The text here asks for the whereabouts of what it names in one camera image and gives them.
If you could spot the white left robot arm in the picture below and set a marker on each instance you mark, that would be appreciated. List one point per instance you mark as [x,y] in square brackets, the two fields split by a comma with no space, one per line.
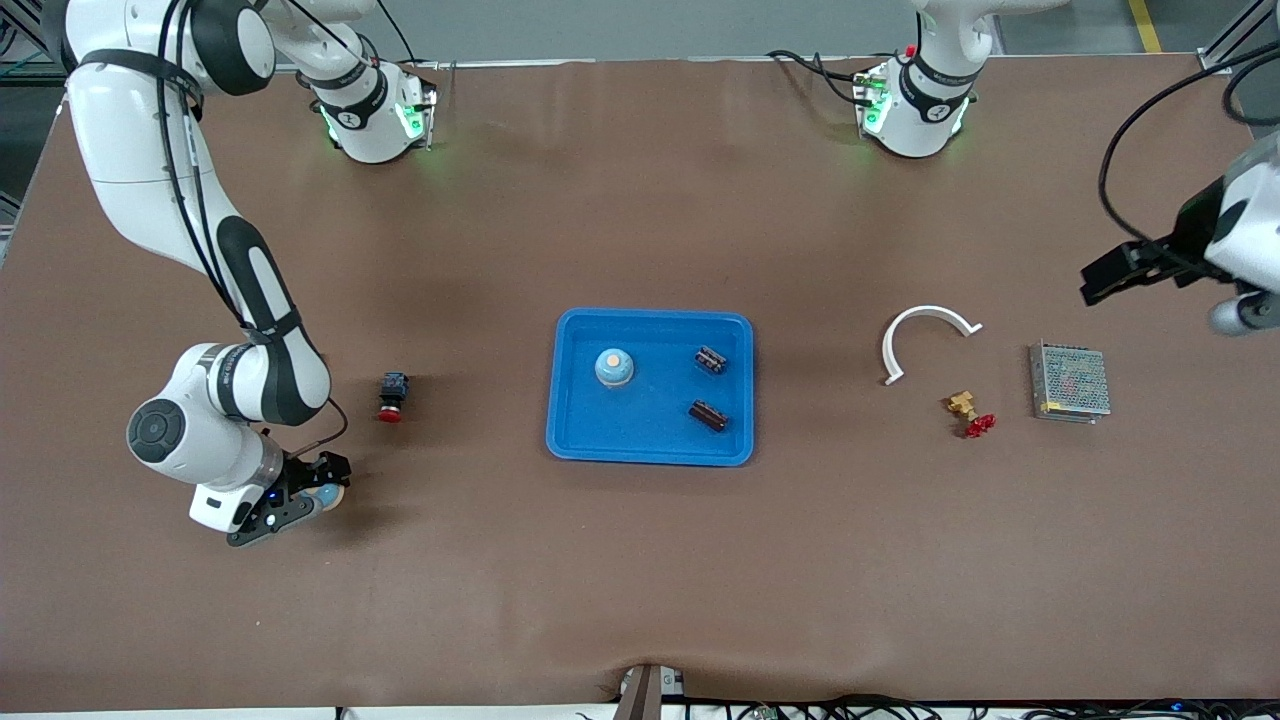
[915,120]

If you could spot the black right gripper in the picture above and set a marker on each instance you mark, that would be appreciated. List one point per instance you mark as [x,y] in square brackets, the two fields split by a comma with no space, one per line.
[302,468]

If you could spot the short black electrolytic capacitor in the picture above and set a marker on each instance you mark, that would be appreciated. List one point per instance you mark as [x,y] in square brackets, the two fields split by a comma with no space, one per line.
[711,360]

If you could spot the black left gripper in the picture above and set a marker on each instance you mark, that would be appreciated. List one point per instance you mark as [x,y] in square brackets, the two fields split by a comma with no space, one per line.
[1190,233]

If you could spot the blue desk bell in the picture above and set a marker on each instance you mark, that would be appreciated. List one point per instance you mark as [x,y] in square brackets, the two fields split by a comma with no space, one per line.
[330,498]
[614,367]

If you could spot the aluminium frame profile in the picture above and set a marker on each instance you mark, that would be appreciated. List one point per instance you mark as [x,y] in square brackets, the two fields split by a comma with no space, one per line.
[1215,62]
[35,25]

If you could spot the white curved pipe clamp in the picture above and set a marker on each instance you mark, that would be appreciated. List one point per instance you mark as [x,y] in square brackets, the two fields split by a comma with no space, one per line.
[928,311]

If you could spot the long black electrolytic capacitor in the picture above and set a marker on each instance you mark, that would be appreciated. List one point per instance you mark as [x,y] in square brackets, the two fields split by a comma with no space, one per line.
[708,416]

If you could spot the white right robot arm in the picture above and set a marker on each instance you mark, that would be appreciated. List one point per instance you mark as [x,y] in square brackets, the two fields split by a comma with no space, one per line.
[130,130]

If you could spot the blue plastic tray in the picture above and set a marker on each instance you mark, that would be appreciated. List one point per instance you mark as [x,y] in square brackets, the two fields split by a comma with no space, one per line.
[650,430]

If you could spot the metal mesh power supply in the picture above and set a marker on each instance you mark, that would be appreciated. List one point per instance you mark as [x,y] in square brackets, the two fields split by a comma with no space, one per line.
[1070,380]

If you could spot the grey brown camera mount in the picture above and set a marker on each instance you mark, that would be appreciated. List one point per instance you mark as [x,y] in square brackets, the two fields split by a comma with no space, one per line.
[645,695]

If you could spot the brown table mat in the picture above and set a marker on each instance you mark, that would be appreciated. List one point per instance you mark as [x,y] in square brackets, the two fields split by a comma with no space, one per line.
[640,580]

